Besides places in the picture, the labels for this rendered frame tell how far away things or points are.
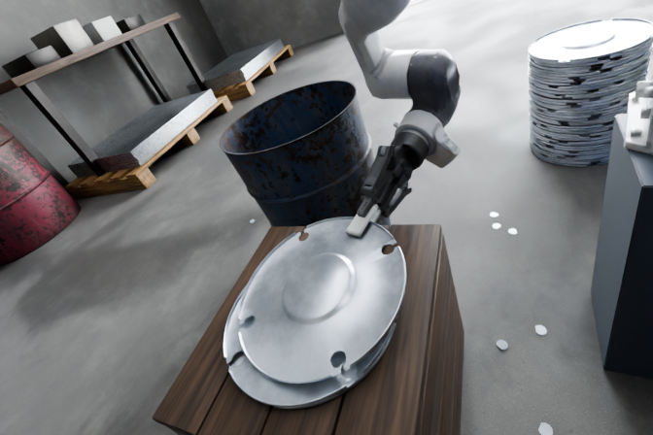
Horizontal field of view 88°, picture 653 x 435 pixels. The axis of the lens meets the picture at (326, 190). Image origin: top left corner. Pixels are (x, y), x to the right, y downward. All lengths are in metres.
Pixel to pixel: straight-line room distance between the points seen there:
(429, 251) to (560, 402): 0.40
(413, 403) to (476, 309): 0.51
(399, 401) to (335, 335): 0.11
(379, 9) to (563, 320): 0.75
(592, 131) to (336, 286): 0.96
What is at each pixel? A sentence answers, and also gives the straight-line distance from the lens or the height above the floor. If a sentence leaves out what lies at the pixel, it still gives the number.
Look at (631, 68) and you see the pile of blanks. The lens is 1.24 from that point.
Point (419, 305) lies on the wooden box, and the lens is 0.54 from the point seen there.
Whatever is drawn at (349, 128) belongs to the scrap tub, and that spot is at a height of 0.43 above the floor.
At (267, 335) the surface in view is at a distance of 0.57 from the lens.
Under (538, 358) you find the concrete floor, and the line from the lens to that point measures 0.89.
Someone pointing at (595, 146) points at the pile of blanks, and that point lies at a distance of 1.31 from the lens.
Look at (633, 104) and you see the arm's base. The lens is 0.71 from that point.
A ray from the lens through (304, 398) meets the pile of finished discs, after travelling 0.51.
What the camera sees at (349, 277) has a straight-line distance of 0.54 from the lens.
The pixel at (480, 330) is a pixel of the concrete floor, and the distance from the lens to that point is 0.92.
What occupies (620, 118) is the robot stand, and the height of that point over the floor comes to 0.45.
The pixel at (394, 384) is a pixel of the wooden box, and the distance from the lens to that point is 0.49.
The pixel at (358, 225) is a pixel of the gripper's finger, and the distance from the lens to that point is 0.59.
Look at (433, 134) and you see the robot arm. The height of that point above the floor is 0.45.
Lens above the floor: 0.79
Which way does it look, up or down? 32 degrees down
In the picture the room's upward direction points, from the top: 23 degrees counter-clockwise
